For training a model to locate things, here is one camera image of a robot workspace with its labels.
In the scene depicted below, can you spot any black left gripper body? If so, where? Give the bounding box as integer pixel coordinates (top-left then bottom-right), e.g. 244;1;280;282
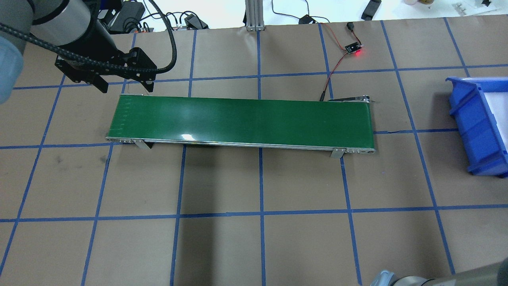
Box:
55;47;157;85

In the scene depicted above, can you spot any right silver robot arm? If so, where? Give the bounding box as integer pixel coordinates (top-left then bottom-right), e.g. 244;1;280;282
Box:
370;259;508;286

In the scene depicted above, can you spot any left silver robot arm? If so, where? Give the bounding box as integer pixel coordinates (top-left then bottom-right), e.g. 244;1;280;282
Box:
1;0;157;103

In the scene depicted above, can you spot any green conveyor belt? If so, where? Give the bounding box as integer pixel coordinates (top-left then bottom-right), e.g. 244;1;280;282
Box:
106;94;376;157

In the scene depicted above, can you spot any small red LED controller board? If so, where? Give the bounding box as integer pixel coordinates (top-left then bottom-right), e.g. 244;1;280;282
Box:
344;41;363;54

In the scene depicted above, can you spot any blue plastic bin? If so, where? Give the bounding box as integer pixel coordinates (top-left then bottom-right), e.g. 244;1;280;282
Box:
446;77;508;178

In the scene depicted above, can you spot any white foam bin liner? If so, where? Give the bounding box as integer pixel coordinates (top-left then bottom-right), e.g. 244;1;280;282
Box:
484;92;508;149

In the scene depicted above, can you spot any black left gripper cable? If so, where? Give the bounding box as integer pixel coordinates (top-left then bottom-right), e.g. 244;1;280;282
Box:
0;0;177;74

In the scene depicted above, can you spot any aluminium frame post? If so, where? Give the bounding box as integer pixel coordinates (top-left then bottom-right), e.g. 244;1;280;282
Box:
245;0;265;31

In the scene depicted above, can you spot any red conveyor power wire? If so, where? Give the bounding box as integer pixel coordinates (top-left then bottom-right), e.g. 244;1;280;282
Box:
317;23;364;102

